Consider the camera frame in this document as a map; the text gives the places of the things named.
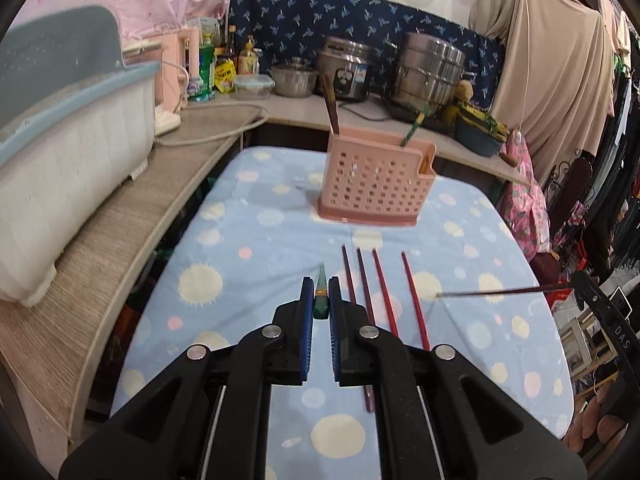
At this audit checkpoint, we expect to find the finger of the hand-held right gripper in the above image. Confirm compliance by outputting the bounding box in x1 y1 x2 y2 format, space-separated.
571 270 640 363

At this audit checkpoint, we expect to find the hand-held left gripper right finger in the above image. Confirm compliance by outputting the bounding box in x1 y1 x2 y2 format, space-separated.
327 276 587 480

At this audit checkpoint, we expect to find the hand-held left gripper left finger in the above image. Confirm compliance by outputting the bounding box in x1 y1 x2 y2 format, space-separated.
60 276 316 480

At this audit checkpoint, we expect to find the green chopstick gold band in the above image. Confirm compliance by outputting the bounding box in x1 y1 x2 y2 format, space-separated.
401 105 430 149
313 262 331 321

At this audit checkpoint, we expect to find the dark red chopstick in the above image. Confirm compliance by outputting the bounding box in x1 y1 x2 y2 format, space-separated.
356 248 377 414
328 79 342 137
436 283 574 300
341 245 357 306

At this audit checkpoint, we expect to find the pink perforated utensil basket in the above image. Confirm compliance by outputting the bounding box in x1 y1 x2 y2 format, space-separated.
316 130 436 226

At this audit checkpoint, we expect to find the brown chopstick gold band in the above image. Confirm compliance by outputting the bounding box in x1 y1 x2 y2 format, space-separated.
321 74 338 136

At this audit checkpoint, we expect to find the blue planet print tablecloth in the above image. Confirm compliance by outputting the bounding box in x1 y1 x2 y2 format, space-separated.
111 146 576 480

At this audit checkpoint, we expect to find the pink floral cloth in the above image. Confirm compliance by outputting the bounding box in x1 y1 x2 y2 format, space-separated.
500 132 552 262

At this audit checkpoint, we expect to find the blue basin with vegetables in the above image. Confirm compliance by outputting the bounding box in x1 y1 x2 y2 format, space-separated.
453 105 507 157

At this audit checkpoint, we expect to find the wood grain counter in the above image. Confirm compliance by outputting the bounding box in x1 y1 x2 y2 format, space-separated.
0 92 533 461

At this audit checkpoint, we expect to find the clear food container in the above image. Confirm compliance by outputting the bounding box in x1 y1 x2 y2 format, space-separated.
233 75 275 101

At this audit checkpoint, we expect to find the white countertop appliance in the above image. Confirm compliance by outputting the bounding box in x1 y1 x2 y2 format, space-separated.
122 40 182 136

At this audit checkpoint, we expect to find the small steel pot with lid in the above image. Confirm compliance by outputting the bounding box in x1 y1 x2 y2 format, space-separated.
271 57 320 98

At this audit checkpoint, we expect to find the beige curtain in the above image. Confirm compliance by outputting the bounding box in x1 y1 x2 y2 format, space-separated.
472 0 623 166

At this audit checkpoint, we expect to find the steel rice cooker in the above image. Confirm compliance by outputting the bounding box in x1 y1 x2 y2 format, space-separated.
317 36 377 104

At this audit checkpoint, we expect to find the yellow snack packet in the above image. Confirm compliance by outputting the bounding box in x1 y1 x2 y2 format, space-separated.
215 60 237 94

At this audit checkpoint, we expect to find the yellow liquid bottle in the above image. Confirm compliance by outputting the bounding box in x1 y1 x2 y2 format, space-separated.
238 36 261 76

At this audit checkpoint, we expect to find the large steel steamer pot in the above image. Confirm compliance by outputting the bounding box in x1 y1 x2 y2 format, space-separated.
392 31 467 112

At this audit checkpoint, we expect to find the green tin can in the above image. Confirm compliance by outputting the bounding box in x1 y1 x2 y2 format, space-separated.
198 42 217 102

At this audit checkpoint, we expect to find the pink electric kettle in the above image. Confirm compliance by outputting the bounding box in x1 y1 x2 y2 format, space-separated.
155 30 201 113

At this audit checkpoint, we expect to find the white dish rack blue lid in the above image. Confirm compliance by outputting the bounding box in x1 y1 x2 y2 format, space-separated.
0 5 161 308

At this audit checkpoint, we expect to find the white power cable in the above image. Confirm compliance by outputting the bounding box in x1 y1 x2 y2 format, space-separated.
152 102 271 148

